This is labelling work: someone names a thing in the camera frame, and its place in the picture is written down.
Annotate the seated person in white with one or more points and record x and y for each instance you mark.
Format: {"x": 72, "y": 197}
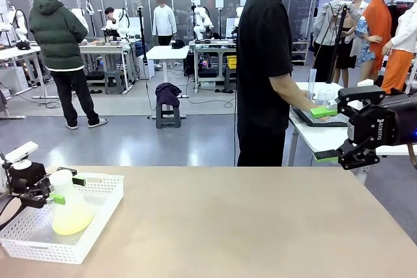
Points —
{"x": 119, "y": 24}

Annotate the person's right hand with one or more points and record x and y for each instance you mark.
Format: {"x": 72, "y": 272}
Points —
{"x": 310, "y": 107}

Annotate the person in green puffer jacket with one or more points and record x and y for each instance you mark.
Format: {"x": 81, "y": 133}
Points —
{"x": 58, "y": 37}

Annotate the white shoe rack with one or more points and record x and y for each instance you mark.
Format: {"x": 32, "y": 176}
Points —
{"x": 299, "y": 51}

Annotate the person in black T-shirt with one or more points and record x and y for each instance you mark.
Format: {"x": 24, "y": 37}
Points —
{"x": 260, "y": 47}

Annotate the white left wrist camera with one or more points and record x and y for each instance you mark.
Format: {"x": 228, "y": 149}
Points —
{"x": 23, "y": 151}

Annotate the mannequin in blue floral dress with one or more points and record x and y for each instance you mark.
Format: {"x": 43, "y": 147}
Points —
{"x": 363, "y": 43}

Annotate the dark purple cloth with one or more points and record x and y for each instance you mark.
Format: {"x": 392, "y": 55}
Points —
{"x": 167, "y": 92}

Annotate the translucent plastic conical flask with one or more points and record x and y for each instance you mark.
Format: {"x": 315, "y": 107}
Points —
{"x": 70, "y": 219}

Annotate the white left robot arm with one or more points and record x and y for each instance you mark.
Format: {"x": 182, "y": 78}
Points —
{"x": 2, "y": 174}

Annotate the black cap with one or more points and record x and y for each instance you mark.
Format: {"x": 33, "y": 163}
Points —
{"x": 178, "y": 44}

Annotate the white side table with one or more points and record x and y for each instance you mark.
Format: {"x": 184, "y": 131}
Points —
{"x": 319, "y": 138}

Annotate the person's right forearm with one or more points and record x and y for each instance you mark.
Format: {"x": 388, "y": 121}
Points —
{"x": 290, "y": 94}

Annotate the white box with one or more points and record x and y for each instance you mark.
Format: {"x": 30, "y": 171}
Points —
{"x": 365, "y": 83}

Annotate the black tripod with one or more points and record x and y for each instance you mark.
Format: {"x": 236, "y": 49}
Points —
{"x": 340, "y": 30}

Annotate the black light stand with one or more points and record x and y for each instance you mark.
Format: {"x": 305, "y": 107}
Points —
{"x": 142, "y": 47}

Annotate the person in white sweater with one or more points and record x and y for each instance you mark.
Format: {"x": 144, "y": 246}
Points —
{"x": 164, "y": 21}

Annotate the yellow plastic crate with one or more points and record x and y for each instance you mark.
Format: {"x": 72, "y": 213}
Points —
{"x": 232, "y": 61}

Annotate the dark grey laptop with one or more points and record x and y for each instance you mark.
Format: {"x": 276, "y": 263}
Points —
{"x": 301, "y": 118}

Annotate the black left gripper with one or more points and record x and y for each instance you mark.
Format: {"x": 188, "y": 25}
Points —
{"x": 26, "y": 177}

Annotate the grey plastic stool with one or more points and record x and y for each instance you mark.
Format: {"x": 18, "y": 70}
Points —
{"x": 114, "y": 81}
{"x": 167, "y": 116}

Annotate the mannequin in orange shirt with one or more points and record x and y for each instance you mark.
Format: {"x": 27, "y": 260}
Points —
{"x": 378, "y": 24}

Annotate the mannequin in white jacket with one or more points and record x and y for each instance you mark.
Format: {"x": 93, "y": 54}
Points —
{"x": 405, "y": 27}

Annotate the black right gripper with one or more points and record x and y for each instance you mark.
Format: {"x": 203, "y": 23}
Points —
{"x": 391, "y": 121}

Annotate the mannequin in grey shirt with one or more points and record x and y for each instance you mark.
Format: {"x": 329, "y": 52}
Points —
{"x": 329, "y": 24}

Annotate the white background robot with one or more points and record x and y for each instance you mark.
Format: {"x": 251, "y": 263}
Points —
{"x": 19, "y": 24}
{"x": 202, "y": 24}

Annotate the white perforated plastic basket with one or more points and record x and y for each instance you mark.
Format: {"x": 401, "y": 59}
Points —
{"x": 104, "y": 200}

